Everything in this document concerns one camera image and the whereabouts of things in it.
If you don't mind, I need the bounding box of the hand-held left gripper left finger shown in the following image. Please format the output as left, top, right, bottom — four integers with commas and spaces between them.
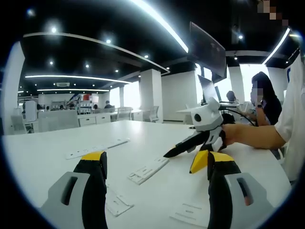
39, 150, 109, 229

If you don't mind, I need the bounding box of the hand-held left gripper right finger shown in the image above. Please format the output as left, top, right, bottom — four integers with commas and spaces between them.
206, 150, 275, 229

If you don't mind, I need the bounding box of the white socket holder cover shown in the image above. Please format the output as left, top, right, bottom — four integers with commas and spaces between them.
105, 184, 134, 217
170, 202, 211, 228
127, 156, 170, 186

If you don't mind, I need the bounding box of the long white socket holder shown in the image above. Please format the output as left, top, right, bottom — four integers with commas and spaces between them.
65, 137, 131, 160

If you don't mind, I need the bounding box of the person's right hand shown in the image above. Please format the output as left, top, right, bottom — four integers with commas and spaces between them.
223, 123, 244, 146

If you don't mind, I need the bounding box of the white side table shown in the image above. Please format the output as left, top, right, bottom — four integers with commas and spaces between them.
176, 106, 199, 125

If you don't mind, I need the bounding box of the open laptop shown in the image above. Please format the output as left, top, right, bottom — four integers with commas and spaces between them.
197, 74, 221, 104

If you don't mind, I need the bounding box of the white office chair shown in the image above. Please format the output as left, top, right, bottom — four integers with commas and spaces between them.
148, 105, 160, 123
10, 114, 27, 135
116, 107, 133, 121

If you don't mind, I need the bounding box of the white square pillar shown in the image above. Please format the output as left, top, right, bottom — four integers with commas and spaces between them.
140, 68, 164, 123

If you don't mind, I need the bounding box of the dark hanging monitor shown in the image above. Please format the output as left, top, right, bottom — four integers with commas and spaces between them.
189, 21, 227, 80

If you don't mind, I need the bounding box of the white drawer cabinet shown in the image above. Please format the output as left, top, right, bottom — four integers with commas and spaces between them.
78, 115, 96, 127
96, 113, 112, 125

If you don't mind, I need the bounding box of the white desk partition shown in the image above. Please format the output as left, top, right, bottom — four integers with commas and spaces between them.
38, 110, 80, 132

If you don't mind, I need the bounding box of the person in white shirt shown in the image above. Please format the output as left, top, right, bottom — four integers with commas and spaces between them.
274, 54, 305, 182

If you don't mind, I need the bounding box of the white tall unit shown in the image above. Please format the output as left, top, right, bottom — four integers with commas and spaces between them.
24, 100, 38, 123

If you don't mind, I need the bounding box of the long bright ceiling light strip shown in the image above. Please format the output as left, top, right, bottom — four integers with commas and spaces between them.
130, 0, 189, 53

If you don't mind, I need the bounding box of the group of round ceiling spotlights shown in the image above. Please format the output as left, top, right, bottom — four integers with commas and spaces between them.
25, 8, 244, 101

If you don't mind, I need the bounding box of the large white pillar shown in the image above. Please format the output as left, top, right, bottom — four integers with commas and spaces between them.
3, 42, 25, 135

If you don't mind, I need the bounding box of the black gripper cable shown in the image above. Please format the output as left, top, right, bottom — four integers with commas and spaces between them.
219, 106, 257, 127

